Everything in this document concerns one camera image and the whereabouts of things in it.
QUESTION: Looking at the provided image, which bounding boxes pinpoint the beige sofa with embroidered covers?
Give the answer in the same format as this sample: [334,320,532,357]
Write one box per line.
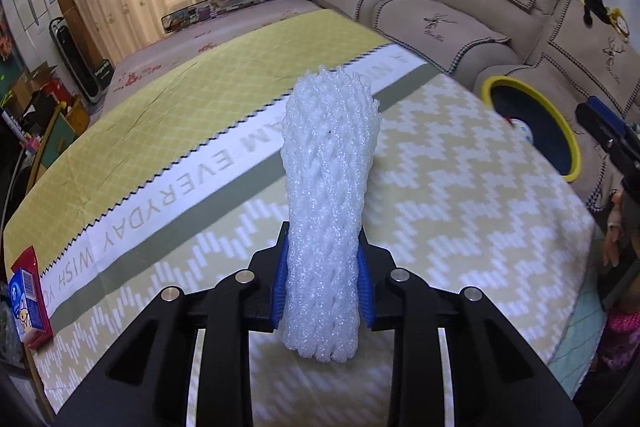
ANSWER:
[300,0,640,212]

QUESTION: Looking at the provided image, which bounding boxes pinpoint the pink patterned clothing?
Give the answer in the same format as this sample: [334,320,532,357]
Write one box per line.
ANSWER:
[599,309,640,360]

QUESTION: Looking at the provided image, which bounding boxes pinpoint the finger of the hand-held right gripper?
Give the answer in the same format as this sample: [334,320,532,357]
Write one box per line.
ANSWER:
[575,96,640,160]

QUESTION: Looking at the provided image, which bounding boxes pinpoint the red blue cookie box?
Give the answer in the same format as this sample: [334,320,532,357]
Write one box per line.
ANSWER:
[7,246,53,350]

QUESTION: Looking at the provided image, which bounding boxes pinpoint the black bin with yellow rim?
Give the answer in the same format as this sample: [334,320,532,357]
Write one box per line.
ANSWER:
[475,75,582,182]

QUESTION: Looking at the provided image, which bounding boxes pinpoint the black yellow plush toy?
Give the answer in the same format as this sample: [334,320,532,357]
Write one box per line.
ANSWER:
[555,0,631,40]

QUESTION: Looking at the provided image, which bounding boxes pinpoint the person's right hand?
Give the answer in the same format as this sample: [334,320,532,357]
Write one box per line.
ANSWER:
[606,189,626,269]

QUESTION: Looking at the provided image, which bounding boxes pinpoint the open cardboard boxes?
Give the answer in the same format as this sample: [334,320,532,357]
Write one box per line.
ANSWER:
[10,62,76,118]

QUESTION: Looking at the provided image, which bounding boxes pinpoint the low glass table with books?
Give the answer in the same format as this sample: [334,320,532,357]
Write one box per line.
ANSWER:
[162,0,296,35]

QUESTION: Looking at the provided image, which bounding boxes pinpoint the white foam fruit net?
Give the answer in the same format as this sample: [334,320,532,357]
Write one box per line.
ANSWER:
[280,64,383,365]

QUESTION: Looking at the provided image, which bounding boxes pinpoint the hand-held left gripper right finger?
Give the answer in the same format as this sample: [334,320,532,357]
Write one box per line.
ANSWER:
[357,232,583,427]

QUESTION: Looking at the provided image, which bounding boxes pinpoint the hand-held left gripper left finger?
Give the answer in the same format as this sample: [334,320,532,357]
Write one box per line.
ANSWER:
[52,222,291,427]

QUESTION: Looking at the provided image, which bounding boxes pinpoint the black tower fan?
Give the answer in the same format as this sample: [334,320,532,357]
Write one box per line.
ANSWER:
[49,18,108,102]

